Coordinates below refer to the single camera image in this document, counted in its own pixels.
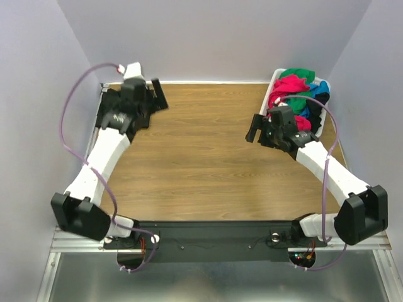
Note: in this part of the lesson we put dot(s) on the black t shirt in basket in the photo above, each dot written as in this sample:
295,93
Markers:
316,110

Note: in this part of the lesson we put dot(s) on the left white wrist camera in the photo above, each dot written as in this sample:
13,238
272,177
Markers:
131,71

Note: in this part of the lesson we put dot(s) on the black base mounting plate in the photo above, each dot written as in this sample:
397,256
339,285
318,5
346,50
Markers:
227,241

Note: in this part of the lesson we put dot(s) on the white plastic laundry basket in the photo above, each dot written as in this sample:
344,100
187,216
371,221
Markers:
276,75

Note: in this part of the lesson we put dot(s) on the pink t shirt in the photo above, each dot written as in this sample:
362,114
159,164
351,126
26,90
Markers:
279,91

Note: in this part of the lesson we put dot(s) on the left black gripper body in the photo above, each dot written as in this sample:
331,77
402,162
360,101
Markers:
143,106

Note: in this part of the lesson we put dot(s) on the green t shirt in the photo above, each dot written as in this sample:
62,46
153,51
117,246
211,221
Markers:
297,81

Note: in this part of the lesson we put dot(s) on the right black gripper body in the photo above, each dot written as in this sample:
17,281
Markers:
261,131

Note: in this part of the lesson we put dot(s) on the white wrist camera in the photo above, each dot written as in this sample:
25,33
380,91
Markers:
131,71
277,101

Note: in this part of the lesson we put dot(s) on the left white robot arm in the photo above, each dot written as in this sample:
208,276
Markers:
77,210

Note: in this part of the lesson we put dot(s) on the black t shirt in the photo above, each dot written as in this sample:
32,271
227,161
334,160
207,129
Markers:
125,117
316,110

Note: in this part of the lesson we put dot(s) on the blue t shirt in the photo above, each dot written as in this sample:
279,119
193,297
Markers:
315,89

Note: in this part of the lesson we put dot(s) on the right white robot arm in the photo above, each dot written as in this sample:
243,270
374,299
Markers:
363,209

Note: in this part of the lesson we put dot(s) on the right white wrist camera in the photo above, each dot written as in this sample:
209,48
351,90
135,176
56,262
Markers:
277,101

